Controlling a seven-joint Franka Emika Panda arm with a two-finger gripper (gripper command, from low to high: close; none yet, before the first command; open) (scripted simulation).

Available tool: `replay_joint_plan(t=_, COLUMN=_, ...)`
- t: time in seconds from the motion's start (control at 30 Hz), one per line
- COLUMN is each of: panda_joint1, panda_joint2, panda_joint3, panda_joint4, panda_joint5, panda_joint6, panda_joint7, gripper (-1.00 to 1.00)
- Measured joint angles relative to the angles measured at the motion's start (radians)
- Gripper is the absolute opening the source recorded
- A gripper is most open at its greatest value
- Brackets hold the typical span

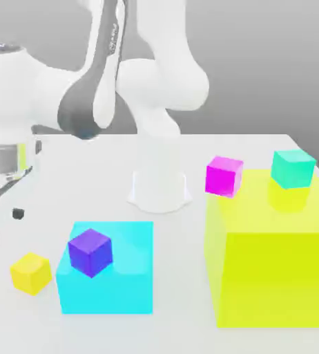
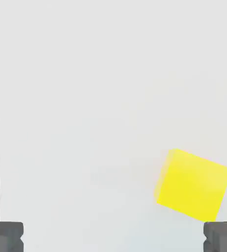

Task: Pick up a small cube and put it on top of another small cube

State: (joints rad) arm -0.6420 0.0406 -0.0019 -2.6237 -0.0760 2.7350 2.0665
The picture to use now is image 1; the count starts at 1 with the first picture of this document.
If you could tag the small teal cube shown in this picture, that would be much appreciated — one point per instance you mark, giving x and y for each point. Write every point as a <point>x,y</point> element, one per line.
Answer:
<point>292,168</point>

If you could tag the small purple cube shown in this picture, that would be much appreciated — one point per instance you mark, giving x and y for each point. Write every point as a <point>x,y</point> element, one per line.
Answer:
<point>89,253</point>

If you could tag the small magenta cube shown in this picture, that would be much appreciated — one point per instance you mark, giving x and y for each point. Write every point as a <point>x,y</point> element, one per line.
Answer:
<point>221,178</point>

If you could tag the large cyan box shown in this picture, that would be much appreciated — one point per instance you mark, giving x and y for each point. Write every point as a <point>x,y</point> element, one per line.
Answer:
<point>126,282</point>

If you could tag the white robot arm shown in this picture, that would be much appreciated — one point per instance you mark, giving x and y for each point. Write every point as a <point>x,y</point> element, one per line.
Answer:
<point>162,83</point>

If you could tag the large yellow-green box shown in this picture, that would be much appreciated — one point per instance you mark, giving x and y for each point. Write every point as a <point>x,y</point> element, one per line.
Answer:
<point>275,276</point>

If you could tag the small yellow cube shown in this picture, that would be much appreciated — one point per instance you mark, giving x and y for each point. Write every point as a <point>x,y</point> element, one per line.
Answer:
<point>29,273</point>

